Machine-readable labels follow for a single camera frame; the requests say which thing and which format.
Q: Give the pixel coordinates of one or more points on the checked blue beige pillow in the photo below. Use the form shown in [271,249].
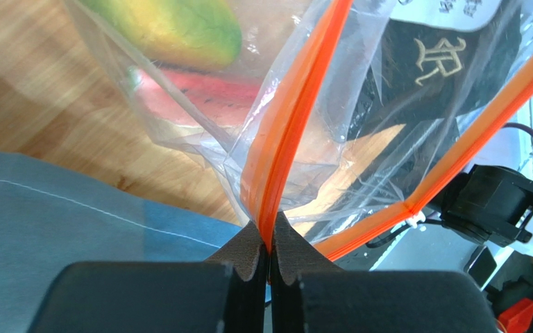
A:
[51,217]

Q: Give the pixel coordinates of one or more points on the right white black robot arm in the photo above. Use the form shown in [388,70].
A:
[489,203]

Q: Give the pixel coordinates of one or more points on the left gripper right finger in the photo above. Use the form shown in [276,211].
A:
[312,294]

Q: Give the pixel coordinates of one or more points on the black baseball cap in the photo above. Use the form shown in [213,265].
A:
[430,76]

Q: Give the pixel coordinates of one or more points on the fake yellow green fruit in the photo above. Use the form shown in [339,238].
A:
[202,35]

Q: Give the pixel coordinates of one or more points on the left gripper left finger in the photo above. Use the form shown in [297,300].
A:
[224,293]

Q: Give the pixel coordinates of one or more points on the clear orange zip bag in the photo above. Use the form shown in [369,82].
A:
[292,154]

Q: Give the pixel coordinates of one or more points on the fake watermelon slice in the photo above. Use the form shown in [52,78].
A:
[225,101]

